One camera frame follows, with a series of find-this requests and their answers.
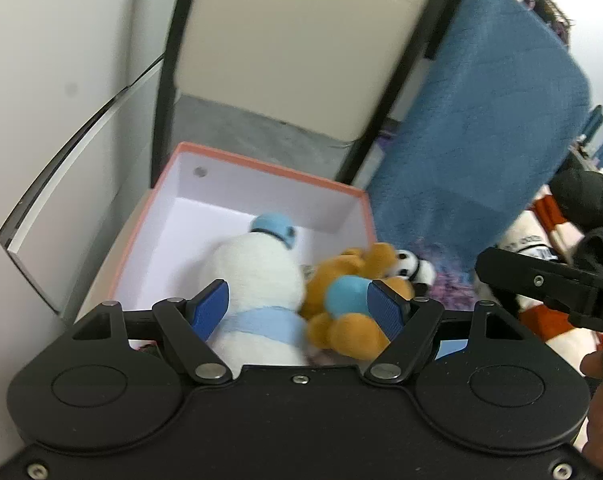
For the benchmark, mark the small panda plush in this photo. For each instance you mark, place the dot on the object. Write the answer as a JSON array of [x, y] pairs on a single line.
[[421, 272]]

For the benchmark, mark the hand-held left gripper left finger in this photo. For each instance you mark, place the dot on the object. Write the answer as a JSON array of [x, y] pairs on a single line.
[[211, 307]]

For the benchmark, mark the white wardrobe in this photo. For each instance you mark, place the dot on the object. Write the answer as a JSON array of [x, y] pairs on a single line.
[[56, 60]]

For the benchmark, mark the white snowman plush blue hat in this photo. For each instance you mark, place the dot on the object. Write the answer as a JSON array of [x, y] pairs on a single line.
[[261, 270]]

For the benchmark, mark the brown bear plush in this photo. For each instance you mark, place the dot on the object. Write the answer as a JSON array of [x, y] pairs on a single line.
[[346, 330]]

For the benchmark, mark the black jacket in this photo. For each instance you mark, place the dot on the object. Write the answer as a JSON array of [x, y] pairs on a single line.
[[586, 195]]

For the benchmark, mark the cream folding chair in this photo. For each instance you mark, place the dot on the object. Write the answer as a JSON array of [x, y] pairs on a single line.
[[291, 50]]

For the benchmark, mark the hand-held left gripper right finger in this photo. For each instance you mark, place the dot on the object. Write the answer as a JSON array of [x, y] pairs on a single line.
[[386, 310]]

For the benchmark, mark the pink cardboard box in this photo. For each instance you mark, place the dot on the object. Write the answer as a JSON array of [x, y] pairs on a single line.
[[261, 200]]

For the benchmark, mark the purple knitted cloth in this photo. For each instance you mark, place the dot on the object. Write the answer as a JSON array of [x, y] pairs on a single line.
[[451, 285]]

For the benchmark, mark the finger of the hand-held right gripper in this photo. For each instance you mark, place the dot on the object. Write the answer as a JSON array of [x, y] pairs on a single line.
[[526, 275]]

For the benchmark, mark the blue towel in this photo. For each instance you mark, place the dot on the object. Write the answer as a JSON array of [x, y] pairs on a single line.
[[481, 135]]

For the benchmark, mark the hanging clothes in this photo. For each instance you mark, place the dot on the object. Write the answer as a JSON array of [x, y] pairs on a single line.
[[546, 5]]

